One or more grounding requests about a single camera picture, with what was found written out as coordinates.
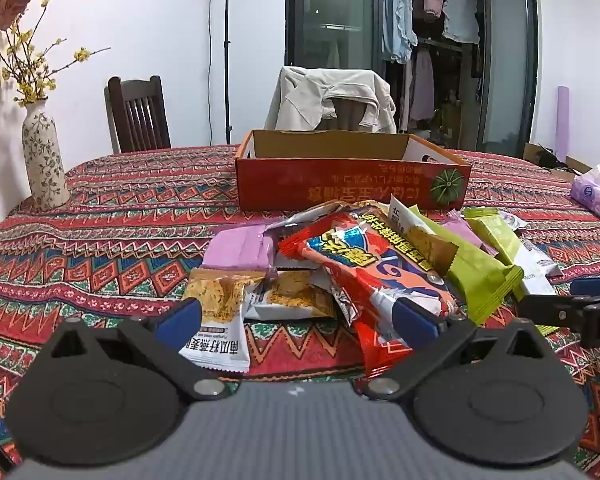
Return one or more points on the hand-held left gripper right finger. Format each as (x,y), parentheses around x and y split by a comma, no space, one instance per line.
(415,320)

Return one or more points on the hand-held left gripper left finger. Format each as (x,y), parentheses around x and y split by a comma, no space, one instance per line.
(180,322)

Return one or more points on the white cracker snack packet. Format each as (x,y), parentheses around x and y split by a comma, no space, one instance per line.
(215,300)
(295,297)
(430,247)

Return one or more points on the large red snack packet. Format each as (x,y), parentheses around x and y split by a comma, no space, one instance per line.
(380,270)

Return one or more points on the green snack packet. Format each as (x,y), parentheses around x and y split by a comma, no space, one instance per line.
(500,235)
(480,275)

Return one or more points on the pink snack packet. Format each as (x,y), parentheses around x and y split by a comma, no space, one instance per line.
(237,250)
(462,230)

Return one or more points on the silver snack packet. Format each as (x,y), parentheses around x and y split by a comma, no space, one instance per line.
(305,220)

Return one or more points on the red cardboard box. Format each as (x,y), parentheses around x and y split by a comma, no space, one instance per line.
(340,182)

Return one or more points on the purple tissue pack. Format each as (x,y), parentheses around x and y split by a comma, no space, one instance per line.
(592,192)

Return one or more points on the patterned red tablecloth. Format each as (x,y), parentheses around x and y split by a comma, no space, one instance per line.
(120,240)

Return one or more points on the brown cardboard carton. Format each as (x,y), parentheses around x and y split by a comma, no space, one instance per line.
(532,152)

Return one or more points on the purple rolled yoga mat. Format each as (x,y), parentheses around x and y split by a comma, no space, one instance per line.
(563,120)

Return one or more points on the dark wooden chair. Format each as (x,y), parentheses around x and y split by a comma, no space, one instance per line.
(140,115)

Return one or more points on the floral ceramic vase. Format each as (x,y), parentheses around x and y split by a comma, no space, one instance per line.
(44,160)

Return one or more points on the wooden chair under jacket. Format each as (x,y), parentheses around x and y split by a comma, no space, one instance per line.
(347,117)

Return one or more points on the pale pink long garment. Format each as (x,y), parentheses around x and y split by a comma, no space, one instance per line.
(422,85)

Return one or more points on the glass sliding door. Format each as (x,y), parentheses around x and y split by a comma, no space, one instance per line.
(505,60)

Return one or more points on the beige jacket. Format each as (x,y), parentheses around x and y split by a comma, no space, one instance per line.
(305,95)

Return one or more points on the black light stand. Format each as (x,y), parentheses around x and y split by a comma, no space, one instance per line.
(228,60)

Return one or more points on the yellow flower branches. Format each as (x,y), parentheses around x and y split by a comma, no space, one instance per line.
(30,70)

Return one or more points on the white hanging garment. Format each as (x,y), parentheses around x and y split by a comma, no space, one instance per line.
(461,12)

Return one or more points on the light blue hanging shirt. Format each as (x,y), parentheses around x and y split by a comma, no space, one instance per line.
(397,15)

